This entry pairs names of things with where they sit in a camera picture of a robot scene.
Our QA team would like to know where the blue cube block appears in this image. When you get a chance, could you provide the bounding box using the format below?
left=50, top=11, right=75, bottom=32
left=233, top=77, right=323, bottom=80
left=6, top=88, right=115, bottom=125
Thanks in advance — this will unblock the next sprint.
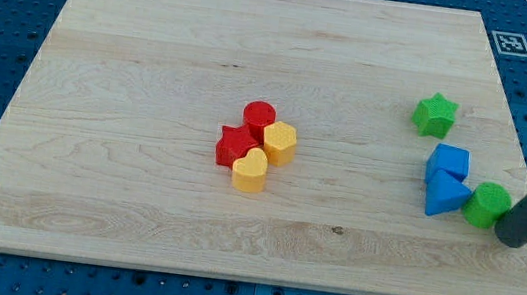
left=425, top=143, right=471, bottom=183

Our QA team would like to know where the yellow heart block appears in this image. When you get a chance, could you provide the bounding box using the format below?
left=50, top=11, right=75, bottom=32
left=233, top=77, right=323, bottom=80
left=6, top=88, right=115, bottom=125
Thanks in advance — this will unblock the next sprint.
left=231, top=148, right=268, bottom=193

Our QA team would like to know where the wooden board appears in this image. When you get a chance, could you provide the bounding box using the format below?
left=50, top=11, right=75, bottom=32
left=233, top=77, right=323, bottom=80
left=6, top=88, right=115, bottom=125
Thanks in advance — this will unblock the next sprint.
left=0, top=0, right=527, bottom=295

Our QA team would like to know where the red star block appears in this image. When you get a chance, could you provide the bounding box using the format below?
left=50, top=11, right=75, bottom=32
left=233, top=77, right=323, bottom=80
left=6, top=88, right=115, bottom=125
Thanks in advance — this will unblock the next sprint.
left=215, top=125, right=259, bottom=168

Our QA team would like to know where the blue triangle block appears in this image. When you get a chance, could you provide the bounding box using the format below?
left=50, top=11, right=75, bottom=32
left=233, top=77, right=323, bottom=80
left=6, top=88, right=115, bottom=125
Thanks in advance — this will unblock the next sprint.
left=425, top=170, right=473, bottom=216

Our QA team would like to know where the white fiducial marker tag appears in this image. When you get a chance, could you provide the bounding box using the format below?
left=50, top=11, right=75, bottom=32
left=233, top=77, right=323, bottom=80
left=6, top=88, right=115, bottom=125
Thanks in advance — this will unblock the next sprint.
left=492, top=30, right=527, bottom=58

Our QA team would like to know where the yellow hexagon block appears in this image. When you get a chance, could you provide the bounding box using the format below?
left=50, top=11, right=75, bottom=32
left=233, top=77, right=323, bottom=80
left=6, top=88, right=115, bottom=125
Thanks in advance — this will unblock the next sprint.
left=263, top=121, right=297, bottom=167

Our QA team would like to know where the green star block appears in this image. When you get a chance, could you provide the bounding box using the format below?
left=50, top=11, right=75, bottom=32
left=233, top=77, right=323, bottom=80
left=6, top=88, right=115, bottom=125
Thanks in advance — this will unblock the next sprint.
left=411, top=92, right=459, bottom=139

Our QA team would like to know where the green cylinder block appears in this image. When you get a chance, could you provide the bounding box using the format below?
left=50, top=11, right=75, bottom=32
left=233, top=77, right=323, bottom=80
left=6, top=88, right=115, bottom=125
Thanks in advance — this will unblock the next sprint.
left=461, top=182, right=512, bottom=229

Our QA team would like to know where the red cylinder block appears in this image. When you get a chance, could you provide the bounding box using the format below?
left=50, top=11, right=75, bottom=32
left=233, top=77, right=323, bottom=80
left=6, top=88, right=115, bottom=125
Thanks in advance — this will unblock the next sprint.
left=242, top=100, right=277, bottom=143

